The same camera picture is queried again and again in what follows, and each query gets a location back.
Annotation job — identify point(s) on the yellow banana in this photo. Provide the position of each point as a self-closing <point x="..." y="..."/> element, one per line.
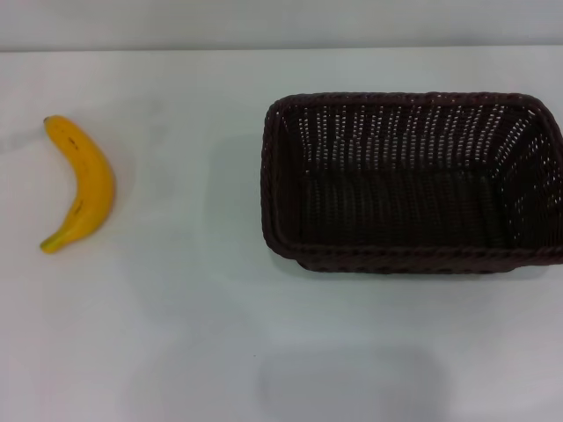
<point x="90" y="176"/>

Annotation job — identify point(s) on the dark brown woven basket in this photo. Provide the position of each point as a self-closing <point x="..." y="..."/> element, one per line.
<point x="409" y="206"/>

